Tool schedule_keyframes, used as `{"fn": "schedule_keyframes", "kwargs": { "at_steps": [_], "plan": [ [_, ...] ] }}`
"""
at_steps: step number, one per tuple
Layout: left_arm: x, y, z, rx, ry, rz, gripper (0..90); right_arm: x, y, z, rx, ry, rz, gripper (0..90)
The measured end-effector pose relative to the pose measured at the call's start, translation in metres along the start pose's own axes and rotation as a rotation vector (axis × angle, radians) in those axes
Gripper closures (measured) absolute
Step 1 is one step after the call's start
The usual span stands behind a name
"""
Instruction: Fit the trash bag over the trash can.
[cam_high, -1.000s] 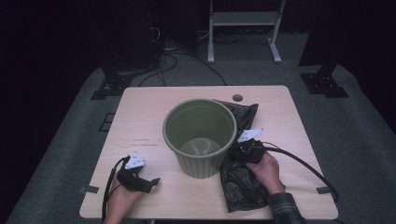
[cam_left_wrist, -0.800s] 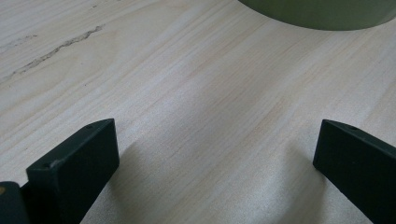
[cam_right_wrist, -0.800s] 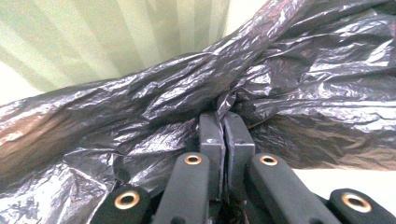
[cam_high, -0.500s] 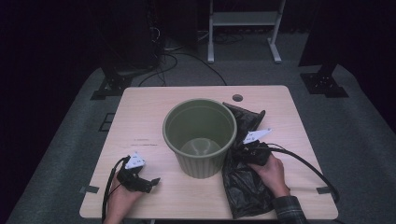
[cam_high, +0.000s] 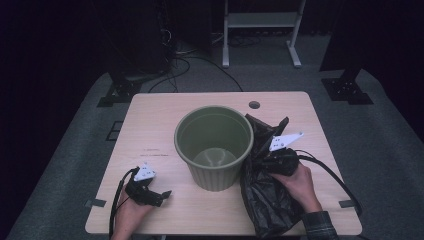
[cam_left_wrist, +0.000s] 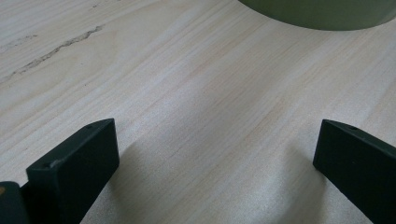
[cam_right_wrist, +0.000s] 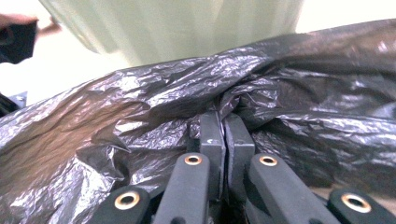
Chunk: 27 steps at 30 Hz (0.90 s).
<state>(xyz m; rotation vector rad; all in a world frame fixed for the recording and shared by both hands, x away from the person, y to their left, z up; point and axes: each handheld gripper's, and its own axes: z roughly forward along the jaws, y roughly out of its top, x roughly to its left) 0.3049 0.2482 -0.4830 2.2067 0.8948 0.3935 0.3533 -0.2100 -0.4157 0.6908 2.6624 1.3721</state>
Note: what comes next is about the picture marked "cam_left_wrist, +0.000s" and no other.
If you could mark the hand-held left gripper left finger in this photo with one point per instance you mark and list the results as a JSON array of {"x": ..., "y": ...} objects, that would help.
[{"x": 74, "y": 174}]

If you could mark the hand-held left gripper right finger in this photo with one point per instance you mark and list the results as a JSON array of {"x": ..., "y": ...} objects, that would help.
[{"x": 358, "y": 168}]

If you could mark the green plastic trash bin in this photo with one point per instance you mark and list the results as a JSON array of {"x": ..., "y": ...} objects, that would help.
[{"x": 320, "y": 14}]

